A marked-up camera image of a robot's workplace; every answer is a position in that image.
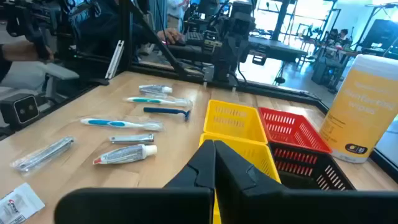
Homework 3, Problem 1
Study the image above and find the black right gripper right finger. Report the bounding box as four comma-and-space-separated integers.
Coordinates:
214, 140, 398, 224

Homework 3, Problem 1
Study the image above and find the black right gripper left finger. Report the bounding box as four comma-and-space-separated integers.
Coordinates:
54, 139, 216, 224

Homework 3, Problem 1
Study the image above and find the toothpaste tube with red end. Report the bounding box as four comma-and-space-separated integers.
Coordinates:
92, 144, 158, 166

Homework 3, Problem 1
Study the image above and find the small nail clipper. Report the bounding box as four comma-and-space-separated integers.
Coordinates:
108, 133, 155, 145

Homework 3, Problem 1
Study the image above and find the blue disposable razor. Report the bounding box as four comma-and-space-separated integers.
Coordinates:
142, 106, 192, 122

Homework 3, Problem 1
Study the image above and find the blue white toothbrush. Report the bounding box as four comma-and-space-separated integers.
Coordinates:
79, 117, 164, 132

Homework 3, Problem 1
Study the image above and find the teal white toothbrush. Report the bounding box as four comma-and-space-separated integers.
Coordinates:
124, 95, 193, 108

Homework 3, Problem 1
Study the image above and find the small grey toothpaste tube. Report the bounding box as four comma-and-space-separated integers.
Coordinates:
139, 84, 174, 96

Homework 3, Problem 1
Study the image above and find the white toothpaste sachet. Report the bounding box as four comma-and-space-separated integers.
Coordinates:
0, 182, 46, 224

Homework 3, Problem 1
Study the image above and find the black background table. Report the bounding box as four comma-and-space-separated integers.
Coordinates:
248, 35, 308, 63

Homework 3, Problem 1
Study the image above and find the black slotted plastic basket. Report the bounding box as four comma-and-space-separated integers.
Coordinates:
269, 142, 357, 191

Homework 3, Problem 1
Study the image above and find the black keyboard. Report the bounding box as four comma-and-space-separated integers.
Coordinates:
185, 30, 206, 47

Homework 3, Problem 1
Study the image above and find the yellow slotted plastic basket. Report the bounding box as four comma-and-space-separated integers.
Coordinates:
203, 99, 269, 146
198, 133, 282, 224

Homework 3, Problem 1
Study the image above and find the person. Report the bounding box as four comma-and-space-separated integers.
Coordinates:
329, 27, 351, 44
74, 0, 159, 55
166, 0, 191, 32

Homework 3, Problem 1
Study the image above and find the person's hand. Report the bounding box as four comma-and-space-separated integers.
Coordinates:
156, 27, 184, 45

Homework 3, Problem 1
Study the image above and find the red slotted plastic basket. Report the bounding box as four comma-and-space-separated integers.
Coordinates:
257, 106, 333, 155

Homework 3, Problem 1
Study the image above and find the yellow white wipes canister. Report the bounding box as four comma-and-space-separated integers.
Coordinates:
319, 54, 398, 164

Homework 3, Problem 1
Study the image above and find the large dark screen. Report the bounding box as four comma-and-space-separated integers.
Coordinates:
360, 19, 398, 58

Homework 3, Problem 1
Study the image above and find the grey chair seat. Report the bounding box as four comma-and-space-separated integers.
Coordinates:
37, 63, 80, 97

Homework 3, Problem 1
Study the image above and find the black frame post with strut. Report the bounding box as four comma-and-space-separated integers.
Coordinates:
119, 0, 187, 82

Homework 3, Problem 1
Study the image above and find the silver aluminium bracket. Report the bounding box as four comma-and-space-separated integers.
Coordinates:
104, 39, 125, 80

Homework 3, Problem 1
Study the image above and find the black table-level camera box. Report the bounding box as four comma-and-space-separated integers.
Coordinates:
0, 92, 40, 128

